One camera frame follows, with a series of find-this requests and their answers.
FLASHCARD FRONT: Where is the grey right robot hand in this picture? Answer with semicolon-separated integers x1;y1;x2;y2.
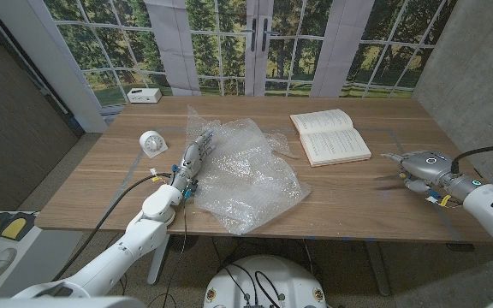
381;149;454;195

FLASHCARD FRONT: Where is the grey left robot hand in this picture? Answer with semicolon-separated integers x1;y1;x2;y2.
180;127;216;181

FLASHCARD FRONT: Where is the large clear bubble wrap sheet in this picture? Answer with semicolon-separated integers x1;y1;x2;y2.
185;104;312;235

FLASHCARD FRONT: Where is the small clear bubble wrap piece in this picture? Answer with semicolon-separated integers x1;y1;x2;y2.
263;130;300;158

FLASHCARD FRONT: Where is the open paperback book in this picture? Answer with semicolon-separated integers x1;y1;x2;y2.
289;108;372;168

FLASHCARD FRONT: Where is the white round kitchen timer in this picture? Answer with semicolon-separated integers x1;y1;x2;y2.
139;129;169;159

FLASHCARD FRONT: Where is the white power socket box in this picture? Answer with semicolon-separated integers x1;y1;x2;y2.
126;87;163;104

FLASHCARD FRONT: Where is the white table leg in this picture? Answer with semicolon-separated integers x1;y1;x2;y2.
146;234;171;286

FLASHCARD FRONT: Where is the grey table leg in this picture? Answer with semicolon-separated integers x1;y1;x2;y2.
364;240;392;297

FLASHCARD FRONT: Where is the printed forest window backdrop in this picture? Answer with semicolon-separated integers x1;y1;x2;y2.
0;0;460;133

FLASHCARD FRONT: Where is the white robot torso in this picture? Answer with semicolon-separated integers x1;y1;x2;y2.
203;254;328;308

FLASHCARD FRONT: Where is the white floor mat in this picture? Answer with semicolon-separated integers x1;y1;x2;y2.
0;209;42;300

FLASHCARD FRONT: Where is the dark brown door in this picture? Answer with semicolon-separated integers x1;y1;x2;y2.
0;8;80;210

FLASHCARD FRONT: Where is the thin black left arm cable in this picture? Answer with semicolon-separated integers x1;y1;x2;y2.
154;194;189;300

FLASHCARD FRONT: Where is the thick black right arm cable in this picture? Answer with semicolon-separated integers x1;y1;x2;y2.
450;143;493;175

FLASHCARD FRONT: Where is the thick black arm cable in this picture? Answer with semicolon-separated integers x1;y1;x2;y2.
450;143;493;175
51;171;174;282

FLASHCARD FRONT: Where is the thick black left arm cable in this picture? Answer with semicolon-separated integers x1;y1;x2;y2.
51;171;174;282

